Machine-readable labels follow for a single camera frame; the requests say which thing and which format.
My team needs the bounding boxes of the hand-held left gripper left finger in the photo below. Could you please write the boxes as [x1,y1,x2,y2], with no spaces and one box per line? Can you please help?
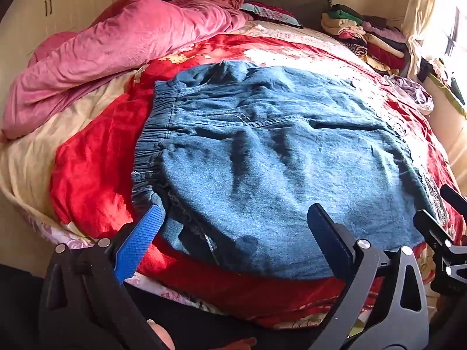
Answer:
[38,202,168,350]

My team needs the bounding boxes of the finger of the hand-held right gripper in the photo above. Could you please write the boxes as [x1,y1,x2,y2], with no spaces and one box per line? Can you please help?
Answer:
[413,209,467,263]
[440,184,467,214]

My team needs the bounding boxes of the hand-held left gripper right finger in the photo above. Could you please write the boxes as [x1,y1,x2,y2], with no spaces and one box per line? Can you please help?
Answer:
[307,203,429,350]

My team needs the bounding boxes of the blue denim pants lace trim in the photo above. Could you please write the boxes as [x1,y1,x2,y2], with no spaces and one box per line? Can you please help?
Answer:
[131,60,449,281]

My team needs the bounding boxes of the pink floral bed sheet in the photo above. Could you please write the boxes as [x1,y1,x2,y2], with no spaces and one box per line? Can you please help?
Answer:
[22,204,219,315]

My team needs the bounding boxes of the red floral blanket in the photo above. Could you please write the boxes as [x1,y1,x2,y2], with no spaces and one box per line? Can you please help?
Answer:
[49,33,467,330]

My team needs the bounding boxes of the person's dark clothing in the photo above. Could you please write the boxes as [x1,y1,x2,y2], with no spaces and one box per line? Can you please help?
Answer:
[0,262,329,350]

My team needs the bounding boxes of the green object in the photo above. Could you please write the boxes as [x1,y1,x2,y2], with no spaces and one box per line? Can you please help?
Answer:
[418,57,467,119]

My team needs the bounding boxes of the lavender garment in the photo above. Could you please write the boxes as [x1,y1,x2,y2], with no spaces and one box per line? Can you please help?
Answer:
[385,74,435,116]

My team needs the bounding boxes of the cream bed sheet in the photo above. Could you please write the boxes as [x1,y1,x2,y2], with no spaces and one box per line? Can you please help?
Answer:
[0,76,138,241]

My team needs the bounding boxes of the window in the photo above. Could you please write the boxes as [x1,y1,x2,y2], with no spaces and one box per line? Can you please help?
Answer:
[434,0,467,61]

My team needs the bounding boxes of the pile of folded clothes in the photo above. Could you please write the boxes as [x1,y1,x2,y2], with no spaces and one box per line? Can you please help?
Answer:
[321,3,410,74]

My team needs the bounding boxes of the pink duvet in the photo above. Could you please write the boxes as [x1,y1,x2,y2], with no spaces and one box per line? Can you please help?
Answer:
[2,0,254,140]

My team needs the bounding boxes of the cream curtain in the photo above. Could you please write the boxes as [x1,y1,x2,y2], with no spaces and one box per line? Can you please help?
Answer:
[401,0,444,77]

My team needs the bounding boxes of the dark floral pillow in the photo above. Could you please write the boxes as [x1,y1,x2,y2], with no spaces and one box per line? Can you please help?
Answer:
[239,2,303,28]

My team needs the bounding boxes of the cream wardrobe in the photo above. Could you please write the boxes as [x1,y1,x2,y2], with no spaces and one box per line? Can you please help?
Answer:
[0,0,150,67]

